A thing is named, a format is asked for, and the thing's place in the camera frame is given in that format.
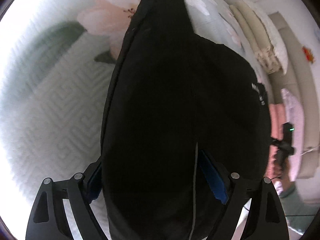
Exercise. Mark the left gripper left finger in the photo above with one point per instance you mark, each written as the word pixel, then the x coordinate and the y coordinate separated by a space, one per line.
pixel 48 217

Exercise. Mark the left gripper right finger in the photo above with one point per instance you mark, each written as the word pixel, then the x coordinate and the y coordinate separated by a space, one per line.
pixel 234 187

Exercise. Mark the black hooded winter jacket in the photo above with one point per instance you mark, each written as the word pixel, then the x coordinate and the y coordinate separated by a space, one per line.
pixel 181 112

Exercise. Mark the person right hand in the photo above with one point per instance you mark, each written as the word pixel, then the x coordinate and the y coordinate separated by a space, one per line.
pixel 282 173

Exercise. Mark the pink lace folded blanket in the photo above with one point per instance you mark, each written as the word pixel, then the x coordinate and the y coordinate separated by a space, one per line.
pixel 287 118

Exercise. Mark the beige upholstered headboard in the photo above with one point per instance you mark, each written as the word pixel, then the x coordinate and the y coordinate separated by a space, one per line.
pixel 304 113

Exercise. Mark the white dotted pillow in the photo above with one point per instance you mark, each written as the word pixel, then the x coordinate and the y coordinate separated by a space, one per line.
pixel 271 45

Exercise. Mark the red plush toy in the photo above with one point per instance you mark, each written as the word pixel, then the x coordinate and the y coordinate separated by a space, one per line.
pixel 308 54

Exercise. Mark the beige folded quilt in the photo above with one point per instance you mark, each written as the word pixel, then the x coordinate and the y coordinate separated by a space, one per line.
pixel 248 33

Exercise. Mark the floral green bedspread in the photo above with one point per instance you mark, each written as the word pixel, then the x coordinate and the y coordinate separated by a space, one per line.
pixel 57 61

